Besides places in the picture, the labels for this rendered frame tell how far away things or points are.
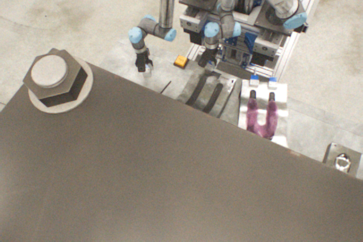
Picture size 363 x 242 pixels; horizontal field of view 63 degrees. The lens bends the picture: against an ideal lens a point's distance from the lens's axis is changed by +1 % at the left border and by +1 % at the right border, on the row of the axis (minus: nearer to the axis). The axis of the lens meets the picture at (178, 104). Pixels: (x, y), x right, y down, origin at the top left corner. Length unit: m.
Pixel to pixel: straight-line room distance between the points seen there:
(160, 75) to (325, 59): 1.74
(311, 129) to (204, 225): 1.47
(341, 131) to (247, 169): 1.48
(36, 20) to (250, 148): 3.47
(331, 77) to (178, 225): 2.71
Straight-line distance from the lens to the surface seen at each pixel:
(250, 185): 0.45
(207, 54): 1.75
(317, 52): 3.15
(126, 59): 2.06
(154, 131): 0.47
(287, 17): 1.63
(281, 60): 2.74
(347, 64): 3.17
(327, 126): 1.89
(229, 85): 1.78
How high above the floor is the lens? 2.44
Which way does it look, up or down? 64 degrees down
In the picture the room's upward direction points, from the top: 12 degrees counter-clockwise
